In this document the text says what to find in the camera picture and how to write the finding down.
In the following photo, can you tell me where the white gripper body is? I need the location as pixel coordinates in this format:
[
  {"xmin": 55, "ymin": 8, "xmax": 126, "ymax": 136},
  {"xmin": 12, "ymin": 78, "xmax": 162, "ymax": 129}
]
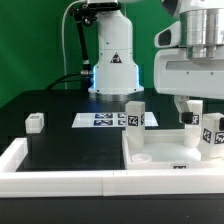
[{"xmin": 153, "ymin": 20, "xmax": 224, "ymax": 100}]

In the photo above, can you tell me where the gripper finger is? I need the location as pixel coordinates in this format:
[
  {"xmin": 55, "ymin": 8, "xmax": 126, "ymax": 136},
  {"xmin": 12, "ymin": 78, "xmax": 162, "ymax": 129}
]
[{"xmin": 174, "ymin": 95, "xmax": 193, "ymax": 124}]

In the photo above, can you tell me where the white square tabletop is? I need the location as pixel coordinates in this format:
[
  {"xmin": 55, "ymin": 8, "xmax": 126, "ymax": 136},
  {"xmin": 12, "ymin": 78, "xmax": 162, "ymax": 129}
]
[{"xmin": 122, "ymin": 129, "xmax": 224, "ymax": 170}]

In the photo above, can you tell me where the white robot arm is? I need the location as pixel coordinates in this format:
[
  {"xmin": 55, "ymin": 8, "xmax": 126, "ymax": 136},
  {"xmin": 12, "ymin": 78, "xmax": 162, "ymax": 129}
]
[{"xmin": 87, "ymin": 0, "xmax": 224, "ymax": 114}]

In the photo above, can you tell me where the white marker plate with tags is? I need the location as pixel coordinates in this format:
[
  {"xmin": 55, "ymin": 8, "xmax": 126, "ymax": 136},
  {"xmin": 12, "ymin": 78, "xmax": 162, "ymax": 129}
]
[{"xmin": 72, "ymin": 111, "xmax": 159, "ymax": 129}]

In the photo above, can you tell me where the white U-shaped fence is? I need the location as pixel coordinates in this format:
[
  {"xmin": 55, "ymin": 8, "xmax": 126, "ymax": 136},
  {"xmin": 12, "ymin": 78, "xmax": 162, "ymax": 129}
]
[{"xmin": 0, "ymin": 138, "xmax": 224, "ymax": 198}]

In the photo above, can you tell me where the black cable bundle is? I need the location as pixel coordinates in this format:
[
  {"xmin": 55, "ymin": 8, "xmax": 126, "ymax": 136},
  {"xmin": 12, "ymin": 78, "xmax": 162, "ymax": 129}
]
[{"xmin": 45, "ymin": 71, "xmax": 93, "ymax": 91}]

